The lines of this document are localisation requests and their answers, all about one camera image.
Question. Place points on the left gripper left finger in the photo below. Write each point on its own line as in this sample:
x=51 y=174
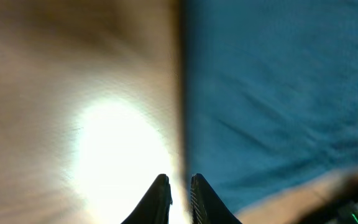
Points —
x=154 y=206

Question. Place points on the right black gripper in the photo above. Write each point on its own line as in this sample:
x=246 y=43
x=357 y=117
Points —
x=340 y=201

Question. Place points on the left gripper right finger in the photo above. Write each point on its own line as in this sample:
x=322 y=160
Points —
x=206 y=206

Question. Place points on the navy blue shorts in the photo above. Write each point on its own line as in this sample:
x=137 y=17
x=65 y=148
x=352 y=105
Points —
x=271 y=93

